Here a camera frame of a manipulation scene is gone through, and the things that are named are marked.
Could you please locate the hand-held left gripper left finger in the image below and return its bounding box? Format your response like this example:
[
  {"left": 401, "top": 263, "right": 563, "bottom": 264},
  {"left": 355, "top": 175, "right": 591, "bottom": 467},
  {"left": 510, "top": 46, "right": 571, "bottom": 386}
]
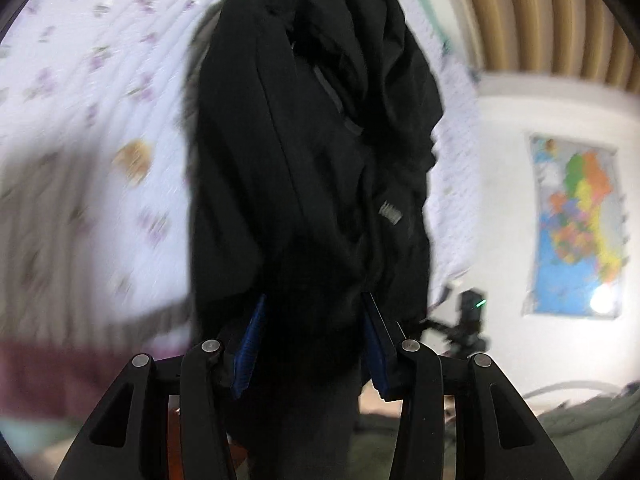
[{"left": 52, "top": 294, "right": 268, "bottom": 480}]

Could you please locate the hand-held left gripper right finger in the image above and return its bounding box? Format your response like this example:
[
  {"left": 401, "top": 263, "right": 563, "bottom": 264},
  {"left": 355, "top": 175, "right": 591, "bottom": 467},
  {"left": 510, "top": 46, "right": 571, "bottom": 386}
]
[{"left": 361, "top": 292, "right": 576, "bottom": 480}]

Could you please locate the black hooded jacket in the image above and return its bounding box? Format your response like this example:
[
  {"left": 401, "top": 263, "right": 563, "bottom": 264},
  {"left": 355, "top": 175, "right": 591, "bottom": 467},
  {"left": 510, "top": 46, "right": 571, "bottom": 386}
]
[{"left": 182, "top": 0, "right": 446, "bottom": 480}]

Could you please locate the pink bed skirt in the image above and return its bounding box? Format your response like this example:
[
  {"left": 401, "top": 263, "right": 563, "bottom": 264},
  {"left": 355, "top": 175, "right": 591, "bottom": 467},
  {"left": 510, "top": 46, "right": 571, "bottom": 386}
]
[{"left": 0, "top": 340, "right": 191, "bottom": 418}]

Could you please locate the floral white quilt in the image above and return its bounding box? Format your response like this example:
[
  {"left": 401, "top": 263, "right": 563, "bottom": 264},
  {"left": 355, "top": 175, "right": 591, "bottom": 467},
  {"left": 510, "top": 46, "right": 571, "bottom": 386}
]
[{"left": 0, "top": 0, "right": 483, "bottom": 341}]

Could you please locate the striped brown window blind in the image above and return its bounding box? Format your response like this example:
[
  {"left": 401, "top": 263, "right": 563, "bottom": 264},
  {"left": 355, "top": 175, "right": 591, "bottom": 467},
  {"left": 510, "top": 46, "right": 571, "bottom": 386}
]
[{"left": 452, "top": 0, "right": 640, "bottom": 93}]

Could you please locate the colourful wall map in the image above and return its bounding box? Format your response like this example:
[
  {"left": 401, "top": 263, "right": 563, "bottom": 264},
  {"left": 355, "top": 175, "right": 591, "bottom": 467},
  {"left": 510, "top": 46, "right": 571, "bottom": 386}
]
[{"left": 522, "top": 132, "right": 628, "bottom": 320}]

